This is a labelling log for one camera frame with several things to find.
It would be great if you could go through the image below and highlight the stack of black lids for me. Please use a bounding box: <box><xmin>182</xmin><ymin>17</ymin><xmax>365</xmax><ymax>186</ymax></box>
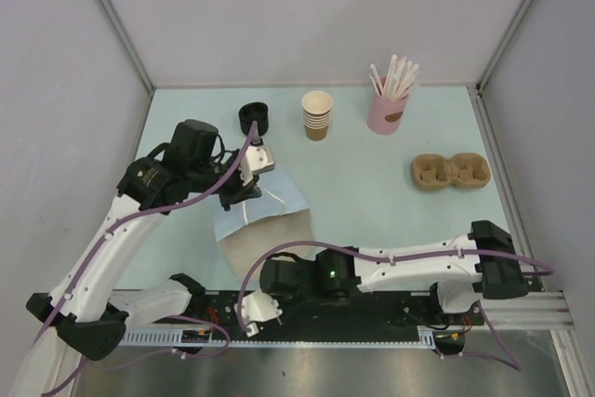
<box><xmin>238</xmin><ymin>101</ymin><xmax>269</xmax><ymax>137</ymax></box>

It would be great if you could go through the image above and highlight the pink straw holder cup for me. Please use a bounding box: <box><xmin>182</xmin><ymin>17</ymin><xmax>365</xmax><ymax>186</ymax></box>
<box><xmin>366</xmin><ymin>89</ymin><xmax>409</xmax><ymax>135</ymax></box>

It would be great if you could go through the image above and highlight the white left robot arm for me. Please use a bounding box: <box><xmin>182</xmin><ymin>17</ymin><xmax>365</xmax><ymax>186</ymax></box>
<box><xmin>26</xmin><ymin>119</ymin><xmax>268</xmax><ymax>361</ymax></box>

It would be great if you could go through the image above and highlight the stack of brown paper cups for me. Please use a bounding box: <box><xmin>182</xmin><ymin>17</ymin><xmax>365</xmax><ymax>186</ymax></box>
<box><xmin>301</xmin><ymin>90</ymin><xmax>334</xmax><ymax>141</ymax></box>

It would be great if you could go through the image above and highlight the light blue paper bag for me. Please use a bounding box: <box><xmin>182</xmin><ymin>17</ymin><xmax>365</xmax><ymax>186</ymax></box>
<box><xmin>211</xmin><ymin>166</ymin><xmax>313</xmax><ymax>279</ymax></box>

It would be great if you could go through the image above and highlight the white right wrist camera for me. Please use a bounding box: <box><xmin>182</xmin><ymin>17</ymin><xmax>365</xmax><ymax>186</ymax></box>
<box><xmin>234</xmin><ymin>290</ymin><xmax>283</xmax><ymax>337</ymax></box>

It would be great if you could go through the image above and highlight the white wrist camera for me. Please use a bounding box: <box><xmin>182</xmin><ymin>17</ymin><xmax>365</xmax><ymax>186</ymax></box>
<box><xmin>240</xmin><ymin>143</ymin><xmax>275</xmax><ymax>186</ymax></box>
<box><xmin>234</xmin><ymin>290</ymin><xmax>283</xmax><ymax>337</ymax></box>

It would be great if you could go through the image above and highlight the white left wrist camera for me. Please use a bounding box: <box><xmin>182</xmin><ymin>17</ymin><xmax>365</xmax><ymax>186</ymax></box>
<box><xmin>240</xmin><ymin>143</ymin><xmax>275</xmax><ymax>186</ymax></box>

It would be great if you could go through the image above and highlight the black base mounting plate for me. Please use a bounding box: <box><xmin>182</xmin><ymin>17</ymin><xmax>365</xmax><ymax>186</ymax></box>
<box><xmin>111</xmin><ymin>289</ymin><xmax>484</xmax><ymax>342</ymax></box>

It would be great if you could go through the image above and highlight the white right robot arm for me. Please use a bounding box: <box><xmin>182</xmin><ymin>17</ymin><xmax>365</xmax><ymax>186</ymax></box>
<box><xmin>259</xmin><ymin>220</ymin><xmax>529</xmax><ymax>324</ymax></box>

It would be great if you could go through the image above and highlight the aluminium frame rail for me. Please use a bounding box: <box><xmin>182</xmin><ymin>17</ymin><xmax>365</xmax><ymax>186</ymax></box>
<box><xmin>481</xmin><ymin>292</ymin><xmax>574</xmax><ymax>330</ymax></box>

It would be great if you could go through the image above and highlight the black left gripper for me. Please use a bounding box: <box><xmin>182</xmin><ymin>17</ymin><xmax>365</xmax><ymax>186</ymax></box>
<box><xmin>189</xmin><ymin>148</ymin><xmax>261</xmax><ymax>211</ymax></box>

